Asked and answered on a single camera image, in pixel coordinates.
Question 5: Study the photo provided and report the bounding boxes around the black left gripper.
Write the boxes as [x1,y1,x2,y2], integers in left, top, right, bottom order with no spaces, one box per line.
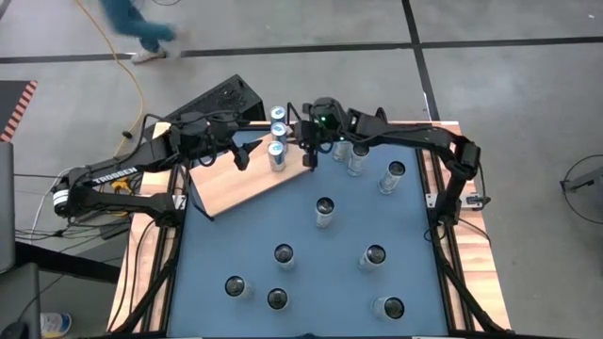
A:
[212,122,263,172]

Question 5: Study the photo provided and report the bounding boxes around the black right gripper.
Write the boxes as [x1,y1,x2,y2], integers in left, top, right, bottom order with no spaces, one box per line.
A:
[299,120,322,170]

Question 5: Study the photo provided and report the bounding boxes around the white Celsius can yellow band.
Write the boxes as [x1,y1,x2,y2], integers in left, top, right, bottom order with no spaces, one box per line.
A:
[332,139,353,163]
[266,287,290,313]
[314,196,336,230]

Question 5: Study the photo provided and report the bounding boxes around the white Celsius can blue band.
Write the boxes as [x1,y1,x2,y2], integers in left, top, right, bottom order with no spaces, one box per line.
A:
[377,160,407,196]
[273,242,297,271]

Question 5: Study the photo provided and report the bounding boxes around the white Celsius Peach Vibe can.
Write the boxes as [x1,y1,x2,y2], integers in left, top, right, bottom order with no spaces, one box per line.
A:
[347,141,371,178]
[359,243,388,273]

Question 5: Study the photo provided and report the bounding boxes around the black perforated box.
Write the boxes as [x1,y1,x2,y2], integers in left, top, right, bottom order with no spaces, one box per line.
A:
[140,73,268,142]

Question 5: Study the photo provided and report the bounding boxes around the blue table mat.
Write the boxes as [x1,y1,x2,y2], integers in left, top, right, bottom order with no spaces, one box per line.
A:
[167,127,449,338]

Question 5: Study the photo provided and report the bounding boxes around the white Celsius can black lid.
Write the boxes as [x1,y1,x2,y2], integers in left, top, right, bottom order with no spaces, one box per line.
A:
[370,295,406,321]
[223,275,254,300]

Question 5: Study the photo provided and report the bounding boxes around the black power adapter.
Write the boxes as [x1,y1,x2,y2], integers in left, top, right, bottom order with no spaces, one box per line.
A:
[99,217,132,241]

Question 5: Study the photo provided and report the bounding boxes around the person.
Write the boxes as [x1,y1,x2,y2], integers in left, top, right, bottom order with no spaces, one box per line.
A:
[98,0,183,66]

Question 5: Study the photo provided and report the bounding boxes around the black metal beam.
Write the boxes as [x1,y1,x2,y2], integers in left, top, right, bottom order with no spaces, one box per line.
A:
[13,240,122,284]

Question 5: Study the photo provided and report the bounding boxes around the black mat orange striped edge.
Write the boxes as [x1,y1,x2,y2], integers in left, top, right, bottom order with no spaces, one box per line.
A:
[0,79,39,143]

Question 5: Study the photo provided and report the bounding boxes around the grey monitor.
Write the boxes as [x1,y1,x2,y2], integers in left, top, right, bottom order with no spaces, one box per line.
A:
[0,140,16,275]

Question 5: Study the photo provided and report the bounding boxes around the grey stand round base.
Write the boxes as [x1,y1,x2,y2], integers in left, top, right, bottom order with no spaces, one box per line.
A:
[559,153,603,226]

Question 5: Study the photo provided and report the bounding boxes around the wooden shelf black metal frame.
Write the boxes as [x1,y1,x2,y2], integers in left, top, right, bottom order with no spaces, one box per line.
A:
[181,102,320,221]

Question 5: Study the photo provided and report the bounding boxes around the black table frame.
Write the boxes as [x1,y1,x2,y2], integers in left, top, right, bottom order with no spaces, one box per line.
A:
[106,120,514,339]

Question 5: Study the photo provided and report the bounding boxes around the yellow cable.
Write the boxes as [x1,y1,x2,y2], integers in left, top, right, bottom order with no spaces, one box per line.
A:
[73,0,145,218]

